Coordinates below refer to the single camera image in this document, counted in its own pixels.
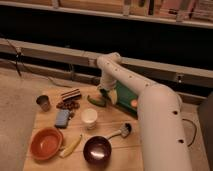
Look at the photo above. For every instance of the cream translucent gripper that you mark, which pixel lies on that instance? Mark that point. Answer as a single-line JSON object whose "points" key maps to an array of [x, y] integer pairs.
{"points": [[112, 94]]}

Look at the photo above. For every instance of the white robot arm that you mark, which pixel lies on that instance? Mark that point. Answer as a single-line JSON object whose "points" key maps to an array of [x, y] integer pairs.
{"points": [[162, 136]]}

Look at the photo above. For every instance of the white plastic cup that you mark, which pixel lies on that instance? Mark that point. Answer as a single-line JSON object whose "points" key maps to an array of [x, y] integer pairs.
{"points": [[89, 118]]}

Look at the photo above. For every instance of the small metal cup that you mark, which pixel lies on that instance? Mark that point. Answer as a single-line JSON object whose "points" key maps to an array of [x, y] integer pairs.
{"points": [[43, 102]]}

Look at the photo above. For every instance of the green plastic tray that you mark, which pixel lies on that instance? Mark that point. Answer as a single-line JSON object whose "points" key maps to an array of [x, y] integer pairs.
{"points": [[124, 97]]}

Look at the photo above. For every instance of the orange ball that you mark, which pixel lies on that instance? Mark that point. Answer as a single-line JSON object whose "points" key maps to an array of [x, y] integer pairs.
{"points": [[134, 103]]}

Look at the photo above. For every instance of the brown striped block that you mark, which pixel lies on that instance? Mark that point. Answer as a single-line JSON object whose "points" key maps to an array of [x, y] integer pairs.
{"points": [[71, 94]]}

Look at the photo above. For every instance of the blue sponge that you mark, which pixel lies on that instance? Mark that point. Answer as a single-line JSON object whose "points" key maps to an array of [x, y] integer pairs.
{"points": [[62, 119]]}

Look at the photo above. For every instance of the dark maroon bowl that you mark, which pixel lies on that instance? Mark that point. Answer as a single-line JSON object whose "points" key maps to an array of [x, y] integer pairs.
{"points": [[97, 150]]}

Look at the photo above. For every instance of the yellow banana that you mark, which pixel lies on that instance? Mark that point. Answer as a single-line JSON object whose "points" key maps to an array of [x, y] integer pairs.
{"points": [[70, 148]]}

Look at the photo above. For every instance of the orange bowl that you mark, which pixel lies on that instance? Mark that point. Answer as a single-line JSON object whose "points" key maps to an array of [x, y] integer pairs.
{"points": [[46, 143]]}

